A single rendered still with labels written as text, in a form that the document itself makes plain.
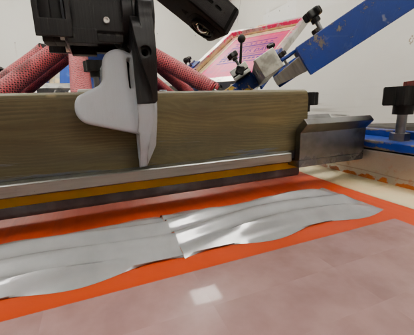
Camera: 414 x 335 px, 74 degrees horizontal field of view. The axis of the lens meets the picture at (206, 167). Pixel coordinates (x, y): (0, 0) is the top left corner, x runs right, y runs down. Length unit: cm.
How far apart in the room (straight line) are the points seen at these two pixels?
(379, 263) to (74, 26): 25
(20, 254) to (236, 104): 21
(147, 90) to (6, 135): 11
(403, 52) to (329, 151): 216
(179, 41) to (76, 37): 446
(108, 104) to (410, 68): 231
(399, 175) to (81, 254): 31
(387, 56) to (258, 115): 228
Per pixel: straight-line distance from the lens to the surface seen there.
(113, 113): 23
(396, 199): 32
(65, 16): 25
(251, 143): 29
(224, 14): 28
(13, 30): 456
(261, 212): 23
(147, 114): 22
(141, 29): 22
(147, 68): 22
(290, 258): 18
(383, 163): 37
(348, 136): 36
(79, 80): 76
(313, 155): 33
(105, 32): 24
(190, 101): 26
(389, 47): 255
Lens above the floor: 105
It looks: 13 degrees down
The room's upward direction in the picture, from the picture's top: 2 degrees counter-clockwise
